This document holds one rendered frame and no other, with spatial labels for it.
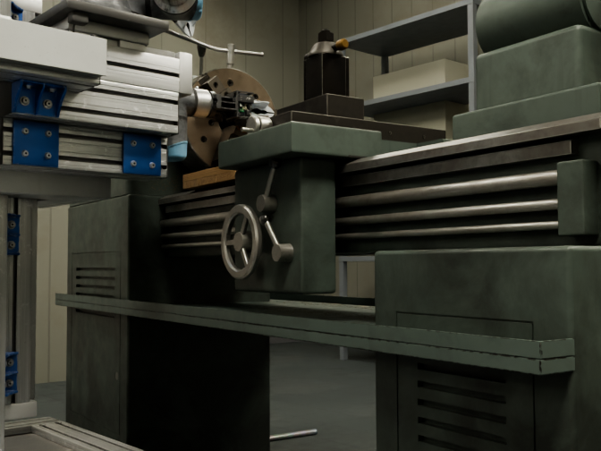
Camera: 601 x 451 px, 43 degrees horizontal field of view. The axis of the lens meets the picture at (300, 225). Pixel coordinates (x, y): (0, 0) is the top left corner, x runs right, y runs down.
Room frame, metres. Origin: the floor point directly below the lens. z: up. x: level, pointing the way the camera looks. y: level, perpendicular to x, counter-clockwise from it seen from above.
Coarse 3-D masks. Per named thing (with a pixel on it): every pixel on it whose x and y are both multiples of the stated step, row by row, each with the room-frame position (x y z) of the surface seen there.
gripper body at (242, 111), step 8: (216, 96) 1.96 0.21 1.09; (232, 96) 2.02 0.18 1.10; (240, 96) 2.00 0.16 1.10; (248, 96) 2.02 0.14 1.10; (216, 104) 1.96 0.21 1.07; (224, 104) 2.00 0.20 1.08; (232, 104) 2.00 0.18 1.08; (240, 104) 2.01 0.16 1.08; (248, 104) 2.03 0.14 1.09; (224, 112) 2.04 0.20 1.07; (232, 112) 2.02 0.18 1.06; (240, 112) 2.02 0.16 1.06; (248, 112) 2.02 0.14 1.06; (232, 120) 2.05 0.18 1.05; (240, 120) 2.06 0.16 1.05
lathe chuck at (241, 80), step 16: (192, 80) 2.22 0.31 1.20; (224, 80) 2.22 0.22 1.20; (240, 80) 2.25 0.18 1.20; (256, 80) 2.28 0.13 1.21; (256, 96) 2.28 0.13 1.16; (192, 128) 2.17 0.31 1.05; (208, 128) 2.19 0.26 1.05; (192, 144) 2.17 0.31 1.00; (208, 144) 2.19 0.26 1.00; (192, 160) 2.22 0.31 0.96; (208, 160) 2.19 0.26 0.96
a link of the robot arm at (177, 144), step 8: (184, 120) 1.93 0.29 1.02; (184, 128) 1.93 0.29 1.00; (176, 136) 1.92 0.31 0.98; (184, 136) 1.93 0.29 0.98; (168, 144) 1.91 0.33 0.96; (176, 144) 1.91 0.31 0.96; (184, 144) 1.93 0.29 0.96; (168, 152) 1.91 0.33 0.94; (176, 152) 1.92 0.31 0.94; (184, 152) 1.94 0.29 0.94; (168, 160) 1.95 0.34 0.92; (176, 160) 1.95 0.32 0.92
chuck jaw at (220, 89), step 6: (204, 78) 2.19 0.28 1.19; (210, 78) 2.19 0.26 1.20; (216, 78) 2.16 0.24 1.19; (204, 84) 2.16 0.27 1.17; (210, 84) 2.15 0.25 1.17; (216, 84) 2.16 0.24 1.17; (222, 84) 2.17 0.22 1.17; (210, 90) 2.16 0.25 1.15; (216, 90) 2.16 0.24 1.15; (222, 90) 2.17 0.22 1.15; (228, 90) 2.16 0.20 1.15
